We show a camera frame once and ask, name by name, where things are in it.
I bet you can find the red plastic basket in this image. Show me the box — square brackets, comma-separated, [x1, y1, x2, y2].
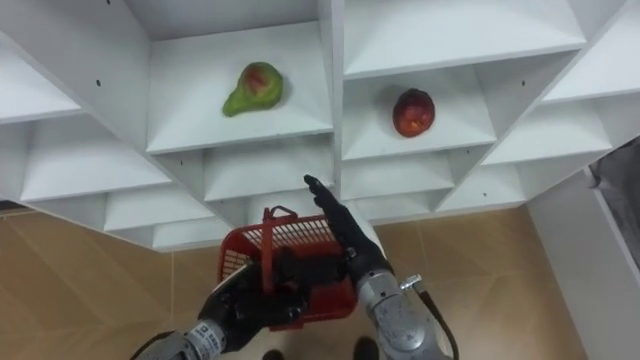
[217, 204, 359, 333]

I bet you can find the red apple soft toy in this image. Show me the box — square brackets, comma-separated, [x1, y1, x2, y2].
[391, 88, 437, 139]

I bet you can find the green pear soft toy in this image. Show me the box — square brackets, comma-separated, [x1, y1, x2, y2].
[221, 61, 285, 119]

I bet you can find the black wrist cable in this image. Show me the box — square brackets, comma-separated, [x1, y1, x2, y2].
[399, 273, 461, 360]
[128, 329, 176, 360]

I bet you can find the white shelf unit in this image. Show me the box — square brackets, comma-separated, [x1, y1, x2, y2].
[0, 0, 640, 254]

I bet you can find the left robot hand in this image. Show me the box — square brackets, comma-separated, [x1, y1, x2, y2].
[197, 248, 309, 353]

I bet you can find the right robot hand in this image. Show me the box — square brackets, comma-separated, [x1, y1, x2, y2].
[303, 173, 395, 288]

